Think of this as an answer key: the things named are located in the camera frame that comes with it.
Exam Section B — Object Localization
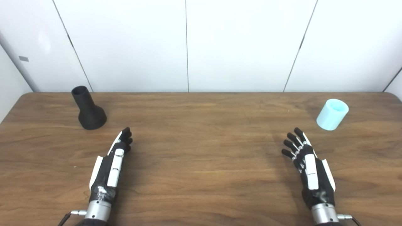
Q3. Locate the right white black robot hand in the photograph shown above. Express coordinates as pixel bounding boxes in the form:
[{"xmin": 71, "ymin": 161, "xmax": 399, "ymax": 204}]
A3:
[{"xmin": 281, "ymin": 127, "xmax": 336, "ymax": 210}]

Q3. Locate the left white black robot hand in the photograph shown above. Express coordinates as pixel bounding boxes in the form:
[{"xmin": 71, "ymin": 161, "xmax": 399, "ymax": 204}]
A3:
[{"xmin": 89, "ymin": 127, "xmax": 133, "ymax": 203}]

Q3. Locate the black funnel-shaped nozzle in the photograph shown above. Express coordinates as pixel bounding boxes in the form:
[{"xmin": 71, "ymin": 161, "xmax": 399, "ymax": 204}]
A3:
[{"xmin": 71, "ymin": 86, "xmax": 107, "ymax": 130}]

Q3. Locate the light-blue cylindrical hose piece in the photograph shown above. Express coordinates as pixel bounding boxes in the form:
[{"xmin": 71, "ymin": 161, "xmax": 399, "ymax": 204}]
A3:
[{"xmin": 316, "ymin": 99, "xmax": 350, "ymax": 131}]

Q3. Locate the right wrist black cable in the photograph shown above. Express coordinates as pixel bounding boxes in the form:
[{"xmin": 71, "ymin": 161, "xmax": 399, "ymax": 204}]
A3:
[{"xmin": 337, "ymin": 214, "xmax": 362, "ymax": 226}]

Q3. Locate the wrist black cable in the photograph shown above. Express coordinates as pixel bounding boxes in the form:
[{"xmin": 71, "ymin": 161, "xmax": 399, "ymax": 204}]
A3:
[
  {"xmin": 57, "ymin": 210, "xmax": 87, "ymax": 226},
  {"xmin": 337, "ymin": 214, "xmax": 362, "ymax": 226}
]

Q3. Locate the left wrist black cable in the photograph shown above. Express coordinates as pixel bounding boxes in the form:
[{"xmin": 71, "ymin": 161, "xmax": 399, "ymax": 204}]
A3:
[{"xmin": 57, "ymin": 210, "xmax": 87, "ymax": 226}]

